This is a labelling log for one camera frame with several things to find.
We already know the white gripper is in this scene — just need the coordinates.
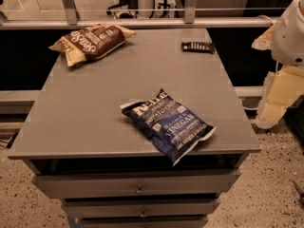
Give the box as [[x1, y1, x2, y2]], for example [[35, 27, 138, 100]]
[[252, 0, 304, 129]]

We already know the blue potato chip bag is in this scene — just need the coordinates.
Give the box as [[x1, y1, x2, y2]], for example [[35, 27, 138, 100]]
[[120, 89, 216, 165]]

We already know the black rxbar chocolate bar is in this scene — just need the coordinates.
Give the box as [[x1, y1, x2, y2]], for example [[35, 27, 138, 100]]
[[181, 42, 215, 54]]

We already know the brown SunChips bag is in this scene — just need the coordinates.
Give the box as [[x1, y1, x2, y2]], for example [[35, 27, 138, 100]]
[[49, 23, 136, 67]]

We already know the black office chair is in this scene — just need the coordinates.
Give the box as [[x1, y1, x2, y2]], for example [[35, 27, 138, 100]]
[[106, 0, 138, 18]]

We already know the bottom grey drawer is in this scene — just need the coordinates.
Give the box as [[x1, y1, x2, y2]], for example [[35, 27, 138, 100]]
[[80, 216, 208, 228]]

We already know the grey drawer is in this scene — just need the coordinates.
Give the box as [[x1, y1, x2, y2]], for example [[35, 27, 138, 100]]
[[63, 198, 219, 219], [32, 169, 240, 199], [80, 216, 208, 228]]

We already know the middle grey drawer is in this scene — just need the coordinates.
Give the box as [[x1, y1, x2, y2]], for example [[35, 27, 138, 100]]
[[63, 198, 219, 219]]

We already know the grey metal railing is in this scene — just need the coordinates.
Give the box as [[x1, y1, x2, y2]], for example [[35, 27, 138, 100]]
[[0, 0, 304, 30]]

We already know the grey drawer cabinet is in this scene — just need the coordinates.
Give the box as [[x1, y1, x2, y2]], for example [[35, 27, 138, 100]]
[[9, 28, 259, 228]]

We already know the top grey drawer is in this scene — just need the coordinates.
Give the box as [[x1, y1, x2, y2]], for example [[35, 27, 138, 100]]
[[32, 169, 240, 199]]

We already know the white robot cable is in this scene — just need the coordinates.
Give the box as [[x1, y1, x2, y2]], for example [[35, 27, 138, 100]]
[[240, 14, 283, 112]]

